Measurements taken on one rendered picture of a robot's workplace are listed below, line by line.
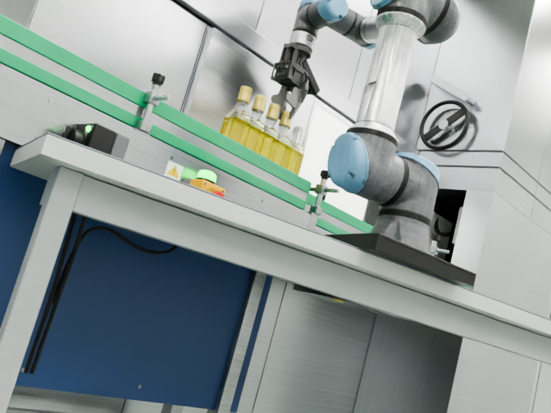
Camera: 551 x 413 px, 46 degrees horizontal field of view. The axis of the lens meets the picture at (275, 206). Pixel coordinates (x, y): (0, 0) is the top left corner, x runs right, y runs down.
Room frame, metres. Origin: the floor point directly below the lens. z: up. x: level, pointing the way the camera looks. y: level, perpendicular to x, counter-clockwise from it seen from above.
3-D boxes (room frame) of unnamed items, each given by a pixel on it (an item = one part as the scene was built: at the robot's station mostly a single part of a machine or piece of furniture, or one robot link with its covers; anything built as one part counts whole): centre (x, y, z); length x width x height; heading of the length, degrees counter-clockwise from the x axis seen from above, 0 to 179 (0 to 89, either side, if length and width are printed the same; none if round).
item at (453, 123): (2.47, -0.57, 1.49); 0.21 x 0.05 x 0.21; 45
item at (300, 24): (1.81, 0.05, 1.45); 0.09 x 0.08 x 0.11; 28
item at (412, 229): (1.43, -0.29, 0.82); 0.15 x 0.15 x 0.10
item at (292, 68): (1.81, 0.06, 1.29); 0.09 x 0.08 x 0.12; 135
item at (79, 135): (1.19, 0.40, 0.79); 0.04 x 0.03 x 0.04; 45
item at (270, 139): (1.79, 0.08, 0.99); 0.06 x 0.06 x 0.21; 46
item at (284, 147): (1.83, 0.04, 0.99); 0.06 x 0.06 x 0.21; 45
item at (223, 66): (2.07, -0.01, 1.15); 0.90 x 0.03 x 0.34; 135
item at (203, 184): (1.43, 0.16, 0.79); 0.07 x 0.07 x 0.07; 45
